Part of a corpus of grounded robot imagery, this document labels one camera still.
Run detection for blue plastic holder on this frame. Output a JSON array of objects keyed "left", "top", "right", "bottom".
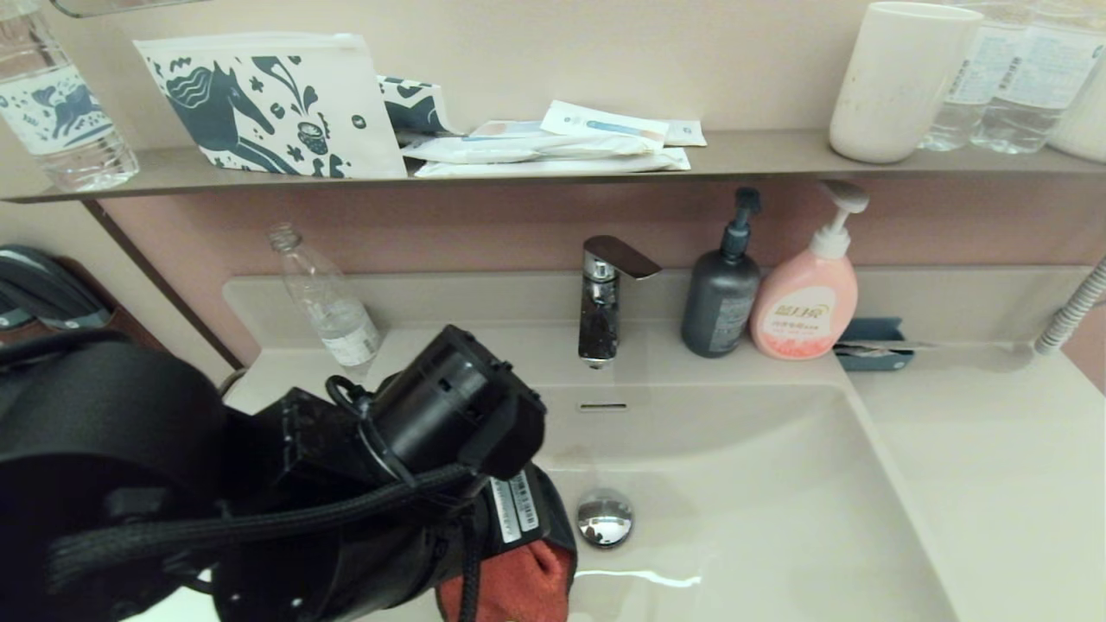
[{"left": 833, "top": 318, "right": 913, "bottom": 372}]

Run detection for pink pump soap bottle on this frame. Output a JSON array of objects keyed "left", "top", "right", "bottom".
[{"left": 749, "top": 180, "right": 870, "bottom": 361}]

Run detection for tall white cup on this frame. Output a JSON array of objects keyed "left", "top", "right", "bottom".
[{"left": 829, "top": 2, "right": 983, "bottom": 165}]

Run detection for white corrugated hose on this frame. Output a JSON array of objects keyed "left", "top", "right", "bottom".
[{"left": 1034, "top": 257, "right": 1106, "bottom": 356}]

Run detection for pale blue packet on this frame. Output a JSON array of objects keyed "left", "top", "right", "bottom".
[{"left": 471, "top": 119, "right": 554, "bottom": 142}]

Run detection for white label water bottle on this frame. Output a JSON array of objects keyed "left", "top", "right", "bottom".
[
  {"left": 918, "top": 0, "right": 1024, "bottom": 153},
  {"left": 969, "top": 0, "right": 1106, "bottom": 156}
]

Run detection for chrome drain stopper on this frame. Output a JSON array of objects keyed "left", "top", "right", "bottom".
[{"left": 577, "top": 488, "right": 634, "bottom": 549}]

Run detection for empty clear plastic bottle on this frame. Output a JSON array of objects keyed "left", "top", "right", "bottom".
[{"left": 268, "top": 222, "right": 384, "bottom": 377}]

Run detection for brown fabric wall pocket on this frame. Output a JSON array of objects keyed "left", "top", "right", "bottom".
[{"left": 0, "top": 255, "right": 169, "bottom": 348}]

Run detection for white ceramic sink basin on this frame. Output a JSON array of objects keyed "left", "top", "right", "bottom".
[{"left": 363, "top": 380, "right": 960, "bottom": 622}]

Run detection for orange and grey cleaning cloth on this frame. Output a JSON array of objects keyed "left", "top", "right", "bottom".
[{"left": 436, "top": 537, "right": 577, "bottom": 622}]

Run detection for white ribbed container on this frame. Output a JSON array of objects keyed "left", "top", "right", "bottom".
[{"left": 1046, "top": 50, "right": 1106, "bottom": 165}]

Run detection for long white plastic packet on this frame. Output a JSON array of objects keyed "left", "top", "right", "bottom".
[{"left": 402, "top": 128, "right": 666, "bottom": 165}]

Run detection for horse label water bottle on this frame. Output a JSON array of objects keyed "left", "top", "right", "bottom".
[{"left": 0, "top": 0, "right": 140, "bottom": 193}]

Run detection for dark grey slipper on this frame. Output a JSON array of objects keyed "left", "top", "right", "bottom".
[
  {"left": 0, "top": 244, "right": 111, "bottom": 331},
  {"left": 0, "top": 289, "right": 35, "bottom": 332}
]

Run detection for white packet with blue stripe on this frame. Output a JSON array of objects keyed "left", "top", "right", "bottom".
[{"left": 542, "top": 99, "right": 671, "bottom": 145}]

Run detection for large horse print pouch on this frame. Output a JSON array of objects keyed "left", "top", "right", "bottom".
[{"left": 133, "top": 32, "right": 409, "bottom": 180}]

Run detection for dark grey pump bottle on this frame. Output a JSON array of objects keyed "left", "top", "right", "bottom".
[{"left": 681, "top": 187, "right": 763, "bottom": 359}]

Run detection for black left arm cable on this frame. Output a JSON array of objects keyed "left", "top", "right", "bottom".
[{"left": 52, "top": 465, "right": 486, "bottom": 590}]

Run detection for chrome sink faucet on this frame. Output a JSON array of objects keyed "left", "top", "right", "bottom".
[{"left": 577, "top": 235, "right": 664, "bottom": 370}]

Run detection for grey wall shelf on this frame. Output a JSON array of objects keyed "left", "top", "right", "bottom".
[{"left": 4, "top": 130, "right": 1106, "bottom": 204}]

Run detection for flat white plastic packet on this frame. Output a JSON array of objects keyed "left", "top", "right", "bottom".
[{"left": 416, "top": 147, "right": 692, "bottom": 179}]

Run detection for small horse print pouch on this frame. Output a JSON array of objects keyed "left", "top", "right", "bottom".
[{"left": 378, "top": 75, "right": 467, "bottom": 137}]

